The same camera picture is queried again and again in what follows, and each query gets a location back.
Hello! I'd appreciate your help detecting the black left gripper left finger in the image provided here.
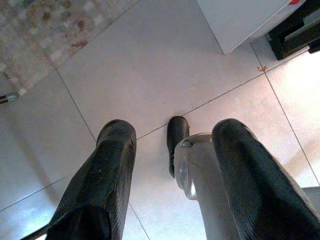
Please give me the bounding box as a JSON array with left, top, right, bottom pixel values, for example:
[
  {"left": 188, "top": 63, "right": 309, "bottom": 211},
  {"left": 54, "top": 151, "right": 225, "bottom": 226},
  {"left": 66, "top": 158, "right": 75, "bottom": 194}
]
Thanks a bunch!
[{"left": 46, "top": 119, "right": 138, "bottom": 240}]

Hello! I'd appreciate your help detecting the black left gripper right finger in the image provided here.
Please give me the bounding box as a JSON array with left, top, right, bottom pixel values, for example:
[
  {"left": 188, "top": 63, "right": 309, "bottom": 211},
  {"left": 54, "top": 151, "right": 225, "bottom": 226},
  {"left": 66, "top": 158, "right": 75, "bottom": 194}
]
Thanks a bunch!
[{"left": 211, "top": 117, "right": 320, "bottom": 240}]

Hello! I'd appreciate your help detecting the black fridge foot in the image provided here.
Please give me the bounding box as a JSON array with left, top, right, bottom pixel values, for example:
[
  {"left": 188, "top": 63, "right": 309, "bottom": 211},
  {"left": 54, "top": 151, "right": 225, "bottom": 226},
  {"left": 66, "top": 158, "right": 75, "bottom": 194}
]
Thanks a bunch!
[{"left": 268, "top": 0, "right": 320, "bottom": 61}]

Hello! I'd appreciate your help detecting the white fridge door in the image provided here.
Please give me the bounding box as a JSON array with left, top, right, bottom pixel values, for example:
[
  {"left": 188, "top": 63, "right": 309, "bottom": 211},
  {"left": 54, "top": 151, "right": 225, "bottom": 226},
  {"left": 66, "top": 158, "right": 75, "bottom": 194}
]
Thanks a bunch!
[{"left": 195, "top": 0, "right": 309, "bottom": 56}]

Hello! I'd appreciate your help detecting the silver robot leg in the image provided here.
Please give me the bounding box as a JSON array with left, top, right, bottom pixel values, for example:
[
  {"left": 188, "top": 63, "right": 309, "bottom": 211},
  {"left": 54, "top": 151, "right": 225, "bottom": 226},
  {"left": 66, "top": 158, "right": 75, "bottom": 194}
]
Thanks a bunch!
[{"left": 173, "top": 133, "right": 249, "bottom": 240}]

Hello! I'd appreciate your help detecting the black robot foot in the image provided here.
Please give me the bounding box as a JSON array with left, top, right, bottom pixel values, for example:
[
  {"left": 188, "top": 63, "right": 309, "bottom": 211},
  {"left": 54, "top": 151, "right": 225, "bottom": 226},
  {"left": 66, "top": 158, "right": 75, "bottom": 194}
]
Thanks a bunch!
[{"left": 165, "top": 115, "right": 191, "bottom": 179}]

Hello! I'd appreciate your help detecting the patterned floor mat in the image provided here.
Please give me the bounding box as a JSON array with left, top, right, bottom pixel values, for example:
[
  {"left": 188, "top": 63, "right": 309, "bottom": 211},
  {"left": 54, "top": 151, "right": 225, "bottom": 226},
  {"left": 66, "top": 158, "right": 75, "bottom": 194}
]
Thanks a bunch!
[{"left": 0, "top": 0, "right": 141, "bottom": 97}]

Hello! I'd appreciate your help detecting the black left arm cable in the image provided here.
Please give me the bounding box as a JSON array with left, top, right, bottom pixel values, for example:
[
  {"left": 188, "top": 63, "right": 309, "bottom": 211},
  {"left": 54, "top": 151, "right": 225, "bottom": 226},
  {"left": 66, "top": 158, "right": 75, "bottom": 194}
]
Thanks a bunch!
[{"left": 20, "top": 223, "right": 50, "bottom": 240}]

